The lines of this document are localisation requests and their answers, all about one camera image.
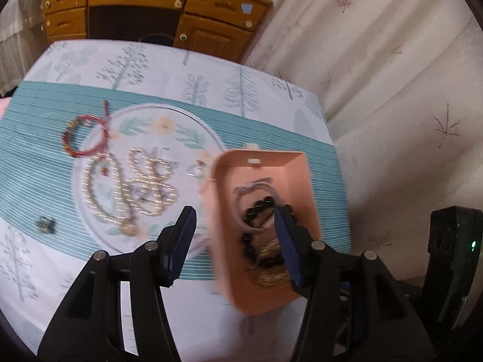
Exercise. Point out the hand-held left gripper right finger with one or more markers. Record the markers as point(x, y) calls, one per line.
point(287, 250)

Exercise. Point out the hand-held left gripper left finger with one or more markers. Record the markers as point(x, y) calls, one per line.
point(185, 239)

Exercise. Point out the pink jewelry box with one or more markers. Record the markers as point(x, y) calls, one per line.
point(260, 173)

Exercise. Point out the silver bangle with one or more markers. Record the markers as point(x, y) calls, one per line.
point(241, 211)

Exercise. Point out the small dark metal earrings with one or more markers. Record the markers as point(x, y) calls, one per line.
point(45, 224)

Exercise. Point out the tree print tablecloth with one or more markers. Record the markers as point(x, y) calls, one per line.
point(49, 181)

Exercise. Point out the leaf print curtain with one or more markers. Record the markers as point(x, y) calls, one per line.
point(377, 83)

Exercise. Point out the wooden dresser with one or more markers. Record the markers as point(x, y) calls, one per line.
point(211, 7)

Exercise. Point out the white cloth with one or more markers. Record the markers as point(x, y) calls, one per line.
point(19, 45)

